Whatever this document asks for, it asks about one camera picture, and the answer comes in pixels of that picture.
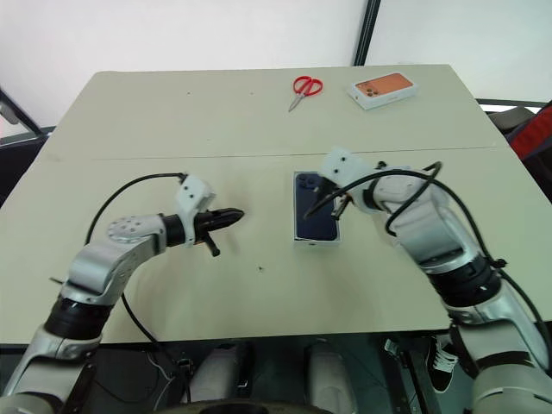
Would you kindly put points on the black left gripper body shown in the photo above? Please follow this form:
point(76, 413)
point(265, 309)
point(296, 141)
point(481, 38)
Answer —
point(206, 224)

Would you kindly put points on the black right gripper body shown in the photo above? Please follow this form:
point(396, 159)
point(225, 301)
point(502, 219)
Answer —
point(330, 187)

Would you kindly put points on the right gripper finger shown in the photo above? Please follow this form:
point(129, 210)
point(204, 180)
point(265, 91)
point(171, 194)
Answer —
point(321, 205)
point(340, 209)

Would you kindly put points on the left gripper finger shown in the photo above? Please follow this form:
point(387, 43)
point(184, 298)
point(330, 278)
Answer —
point(226, 222)
point(228, 212)

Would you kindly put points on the dark blue smartphone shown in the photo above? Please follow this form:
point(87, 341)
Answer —
point(312, 224)

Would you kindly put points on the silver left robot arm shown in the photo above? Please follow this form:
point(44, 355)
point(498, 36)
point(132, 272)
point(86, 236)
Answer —
point(99, 263)

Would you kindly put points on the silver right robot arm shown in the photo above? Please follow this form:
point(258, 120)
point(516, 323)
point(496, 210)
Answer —
point(453, 259)

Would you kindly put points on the light blue phone box base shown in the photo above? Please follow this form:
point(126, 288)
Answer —
point(317, 243)

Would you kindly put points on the closed orange phone box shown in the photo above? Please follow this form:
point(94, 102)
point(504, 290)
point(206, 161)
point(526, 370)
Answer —
point(384, 89)

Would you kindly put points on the grey rounded leg cover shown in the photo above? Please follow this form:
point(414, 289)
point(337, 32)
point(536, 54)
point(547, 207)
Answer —
point(330, 375)
point(215, 371)

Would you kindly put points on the black and white sneaker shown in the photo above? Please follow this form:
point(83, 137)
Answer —
point(442, 362)

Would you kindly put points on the person in dark red clothes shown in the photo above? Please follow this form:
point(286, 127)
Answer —
point(532, 133)

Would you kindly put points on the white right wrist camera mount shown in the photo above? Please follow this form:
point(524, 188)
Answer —
point(345, 166)

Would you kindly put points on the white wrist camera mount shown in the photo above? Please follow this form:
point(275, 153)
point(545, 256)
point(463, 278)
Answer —
point(345, 166)
point(194, 194)

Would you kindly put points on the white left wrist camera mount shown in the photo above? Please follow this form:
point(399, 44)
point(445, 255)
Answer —
point(194, 194)

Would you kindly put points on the dark window frame post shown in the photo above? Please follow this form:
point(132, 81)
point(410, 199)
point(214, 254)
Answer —
point(366, 30)

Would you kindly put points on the black table frame leg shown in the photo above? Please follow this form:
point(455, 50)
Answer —
point(407, 375)

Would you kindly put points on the black metal frame bar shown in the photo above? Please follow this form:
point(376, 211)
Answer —
point(19, 116)

